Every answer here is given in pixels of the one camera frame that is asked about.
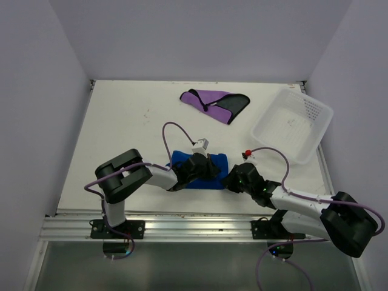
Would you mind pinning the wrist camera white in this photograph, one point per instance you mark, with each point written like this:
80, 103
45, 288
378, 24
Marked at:
200, 147
248, 157

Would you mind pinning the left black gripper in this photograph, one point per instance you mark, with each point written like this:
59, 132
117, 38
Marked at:
212, 170

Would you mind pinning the purple towel black trim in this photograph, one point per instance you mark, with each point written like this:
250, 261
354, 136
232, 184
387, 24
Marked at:
219, 105

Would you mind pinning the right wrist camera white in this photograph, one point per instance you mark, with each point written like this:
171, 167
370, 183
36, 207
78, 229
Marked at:
248, 157

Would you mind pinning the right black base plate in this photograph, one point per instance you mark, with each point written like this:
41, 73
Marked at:
269, 230

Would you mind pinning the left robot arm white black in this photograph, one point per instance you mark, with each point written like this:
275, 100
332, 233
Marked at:
123, 175

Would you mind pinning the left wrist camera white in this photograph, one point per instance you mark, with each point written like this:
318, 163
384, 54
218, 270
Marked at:
200, 147

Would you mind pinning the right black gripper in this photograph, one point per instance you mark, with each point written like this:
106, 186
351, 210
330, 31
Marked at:
231, 178

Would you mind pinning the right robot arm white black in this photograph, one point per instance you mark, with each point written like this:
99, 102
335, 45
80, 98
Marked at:
338, 219

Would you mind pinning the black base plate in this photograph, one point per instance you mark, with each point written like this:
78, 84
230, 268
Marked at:
134, 228
269, 230

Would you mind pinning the blue towel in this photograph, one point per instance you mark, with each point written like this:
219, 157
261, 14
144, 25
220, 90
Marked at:
220, 160

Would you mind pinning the white plastic basket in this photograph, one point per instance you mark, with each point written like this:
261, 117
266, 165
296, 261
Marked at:
293, 123

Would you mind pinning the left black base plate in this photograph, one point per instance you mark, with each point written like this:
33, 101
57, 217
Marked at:
134, 228

